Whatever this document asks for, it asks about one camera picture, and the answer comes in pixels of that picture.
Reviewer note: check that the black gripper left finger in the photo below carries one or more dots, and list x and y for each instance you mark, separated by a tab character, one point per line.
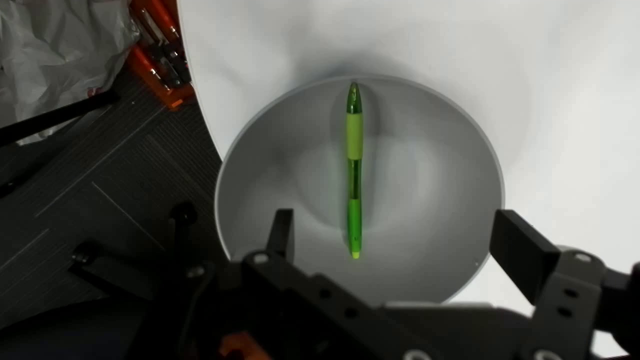
283	233

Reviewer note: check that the grey round bowl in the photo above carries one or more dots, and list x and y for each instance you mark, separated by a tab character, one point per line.
427	221

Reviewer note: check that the crumpled grey plastic sheet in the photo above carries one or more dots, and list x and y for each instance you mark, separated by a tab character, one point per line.
52	47

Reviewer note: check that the green pen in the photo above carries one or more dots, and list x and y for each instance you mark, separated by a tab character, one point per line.
355	181

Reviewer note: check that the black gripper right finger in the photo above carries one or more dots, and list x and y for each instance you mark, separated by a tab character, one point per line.
523	257

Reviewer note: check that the orange clamp tools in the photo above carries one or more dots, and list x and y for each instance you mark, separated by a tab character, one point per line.
160	60

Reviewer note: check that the black rod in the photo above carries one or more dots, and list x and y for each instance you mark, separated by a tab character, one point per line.
61	117

